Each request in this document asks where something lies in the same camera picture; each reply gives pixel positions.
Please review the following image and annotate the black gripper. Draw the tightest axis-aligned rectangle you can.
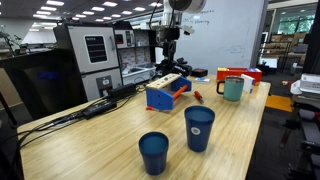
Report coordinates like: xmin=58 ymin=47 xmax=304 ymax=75
xmin=162 ymin=39 xmax=178 ymax=74

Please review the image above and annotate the red toy screwdriver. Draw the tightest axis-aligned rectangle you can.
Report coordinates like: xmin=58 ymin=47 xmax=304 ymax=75
xmin=193 ymin=90 xmax=204 ymax=103

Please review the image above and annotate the blue wooden toy toolbox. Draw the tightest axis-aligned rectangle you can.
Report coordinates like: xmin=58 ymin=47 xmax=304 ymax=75
xmin=145 ymin=72 xmax=193 ymax=112

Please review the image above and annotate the small black box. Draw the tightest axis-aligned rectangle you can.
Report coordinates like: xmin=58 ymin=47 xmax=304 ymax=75
xmin=191 ymin=67 xmax=209 ymax=78

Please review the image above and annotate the white plastic bin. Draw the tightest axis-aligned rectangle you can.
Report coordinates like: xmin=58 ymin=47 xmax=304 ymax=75
xmin=121 ymin=65 xmax=157 ymax=86

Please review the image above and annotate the small blue white card box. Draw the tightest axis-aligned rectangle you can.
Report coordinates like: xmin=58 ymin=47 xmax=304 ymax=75
xmin=194 ymin=77 xmax=211 ymax=84

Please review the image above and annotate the black shelf unit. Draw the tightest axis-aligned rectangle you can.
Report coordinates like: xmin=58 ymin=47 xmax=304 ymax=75
xmin=114 ymin=28 xmax=158 ymax=69

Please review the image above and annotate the black power adapter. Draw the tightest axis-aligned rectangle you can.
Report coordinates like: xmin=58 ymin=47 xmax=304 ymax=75
xmin=107 ymin=82 xmax=138 ymax=100

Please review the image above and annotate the whiteboard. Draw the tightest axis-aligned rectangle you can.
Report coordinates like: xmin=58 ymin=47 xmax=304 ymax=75
xmin=163 ymin=0 xmax=269 ymax=76

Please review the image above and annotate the long red box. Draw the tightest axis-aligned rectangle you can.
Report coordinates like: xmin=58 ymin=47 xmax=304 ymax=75
xmin=216 ymin=67 xmax=263 ymax=86

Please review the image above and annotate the tall blue cup with sticker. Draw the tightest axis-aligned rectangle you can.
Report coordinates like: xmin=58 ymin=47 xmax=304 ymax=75
xmin=183 ymin=105 xmax=216 ymax=154

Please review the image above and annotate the black power brick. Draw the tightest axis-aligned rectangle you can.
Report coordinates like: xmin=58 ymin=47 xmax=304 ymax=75
xmin=82 ymin=98 xmax=118 ymax=120

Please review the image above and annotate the white cabinet machine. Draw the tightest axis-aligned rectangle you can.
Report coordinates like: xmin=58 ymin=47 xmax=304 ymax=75
xmin=53 ymin=23 xmax=124 ymax=103

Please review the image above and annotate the short blue plastic cup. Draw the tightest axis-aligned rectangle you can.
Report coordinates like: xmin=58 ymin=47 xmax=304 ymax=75
xmin=138 ymin=131 xmax=170 ymax=177

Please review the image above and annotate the orange floor mat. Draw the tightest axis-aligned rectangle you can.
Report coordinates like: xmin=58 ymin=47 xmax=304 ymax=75
xmin=265 ymin=94 xmax=294 ymax=113

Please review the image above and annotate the storage rack with cardboard boxes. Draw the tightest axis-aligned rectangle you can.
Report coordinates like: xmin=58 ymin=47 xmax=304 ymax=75
xmin=259 ymin=31 xmax=309 ymax=68

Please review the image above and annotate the black monitor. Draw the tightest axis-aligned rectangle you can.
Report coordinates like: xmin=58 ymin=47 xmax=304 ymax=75
xmin=0 ymin=48 xmax=89 ymax=122

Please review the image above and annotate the white printer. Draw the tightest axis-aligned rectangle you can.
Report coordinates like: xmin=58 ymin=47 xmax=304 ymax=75
xmin=289 ymin=73 xmax=320 ymax=96

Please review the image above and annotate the black metal stand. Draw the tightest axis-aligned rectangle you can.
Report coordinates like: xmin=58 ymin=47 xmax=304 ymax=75
xmin=279 ymin=94 xmax=320 ymax=180

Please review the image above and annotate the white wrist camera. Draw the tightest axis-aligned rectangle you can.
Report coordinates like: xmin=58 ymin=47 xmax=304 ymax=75
xmin=181 ymin=25 xmax=196 ymax=36

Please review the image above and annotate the teal mug with black handle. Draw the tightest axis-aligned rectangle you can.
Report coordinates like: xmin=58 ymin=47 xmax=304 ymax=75
xmin=216 ymin=75 xmax=245 ymax=102

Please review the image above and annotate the black cable bundle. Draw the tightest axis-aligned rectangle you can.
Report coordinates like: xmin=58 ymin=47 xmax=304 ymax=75
xmin=14 ymin=109 xmax=86 ymax=149

